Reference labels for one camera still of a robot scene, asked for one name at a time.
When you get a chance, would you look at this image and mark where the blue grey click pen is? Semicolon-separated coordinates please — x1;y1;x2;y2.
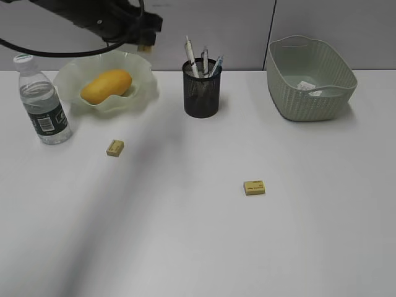
210;55;223;77

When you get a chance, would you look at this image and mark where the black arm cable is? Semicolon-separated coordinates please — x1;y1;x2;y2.
0;0;146;58

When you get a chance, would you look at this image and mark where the black mesh pen holder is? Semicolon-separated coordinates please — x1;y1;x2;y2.
182;61;223;118

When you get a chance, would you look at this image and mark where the pale green woven basket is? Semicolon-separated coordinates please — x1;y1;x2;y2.
267;35;358;121

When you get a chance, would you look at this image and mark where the beige white click pen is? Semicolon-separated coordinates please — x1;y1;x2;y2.
184;35;200;78

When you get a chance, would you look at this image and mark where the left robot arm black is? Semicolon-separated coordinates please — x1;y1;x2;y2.
31;0;163;46

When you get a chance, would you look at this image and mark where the yellow mango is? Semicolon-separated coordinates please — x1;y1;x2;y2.
80;69;132;105

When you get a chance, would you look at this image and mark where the waste paper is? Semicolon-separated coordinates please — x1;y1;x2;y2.
297;81;322;97

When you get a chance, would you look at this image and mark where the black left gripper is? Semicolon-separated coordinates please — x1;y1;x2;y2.
101;10;163;45

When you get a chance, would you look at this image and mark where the pale green wavy glass bowl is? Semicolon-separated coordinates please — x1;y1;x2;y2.
53;50;159;119

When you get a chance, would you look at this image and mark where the yellow eraser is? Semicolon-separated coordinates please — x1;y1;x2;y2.
137;45;153;53
106;139;124;157
243;180;265;196

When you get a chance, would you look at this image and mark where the silver grey click pen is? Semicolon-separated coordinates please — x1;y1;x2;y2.
201;45;209;78

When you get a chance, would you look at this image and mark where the clear water bottle green label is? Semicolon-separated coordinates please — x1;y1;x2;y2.
13;54;72;145

